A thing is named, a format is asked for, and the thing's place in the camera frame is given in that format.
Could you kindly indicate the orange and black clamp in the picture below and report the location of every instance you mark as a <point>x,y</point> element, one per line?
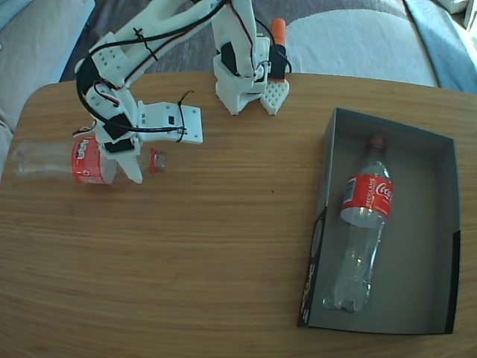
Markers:
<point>278,30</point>

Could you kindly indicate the clear bottle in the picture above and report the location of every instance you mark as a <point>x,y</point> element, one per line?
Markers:
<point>85,164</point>
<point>369,194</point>

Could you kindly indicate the dark grey rug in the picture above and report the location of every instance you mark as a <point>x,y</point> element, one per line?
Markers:
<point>179,56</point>

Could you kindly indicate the flat white camera mount plate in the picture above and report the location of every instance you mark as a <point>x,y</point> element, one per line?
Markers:
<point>190,123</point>

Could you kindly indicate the grey cardboard box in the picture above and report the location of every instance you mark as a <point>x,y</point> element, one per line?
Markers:
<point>421,242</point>

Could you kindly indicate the pale blue blanket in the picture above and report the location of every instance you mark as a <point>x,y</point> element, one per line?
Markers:
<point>447,44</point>

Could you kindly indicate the white cushion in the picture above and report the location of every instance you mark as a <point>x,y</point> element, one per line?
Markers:
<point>354,48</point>

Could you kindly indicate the light grey sofa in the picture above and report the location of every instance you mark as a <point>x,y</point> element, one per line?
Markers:
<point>30,56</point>

